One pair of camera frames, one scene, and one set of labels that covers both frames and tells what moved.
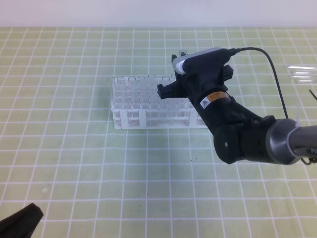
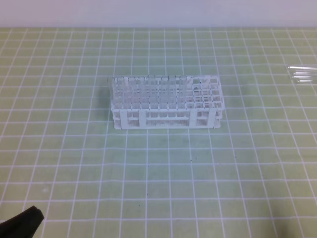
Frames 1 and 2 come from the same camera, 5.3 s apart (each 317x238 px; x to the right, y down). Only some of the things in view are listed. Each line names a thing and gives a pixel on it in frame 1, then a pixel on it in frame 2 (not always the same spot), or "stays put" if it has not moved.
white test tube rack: (135, 104) stays put
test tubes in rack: (140, 92) stays put
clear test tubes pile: (302, 74) stays put
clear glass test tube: (182, 52) to (183, 100)
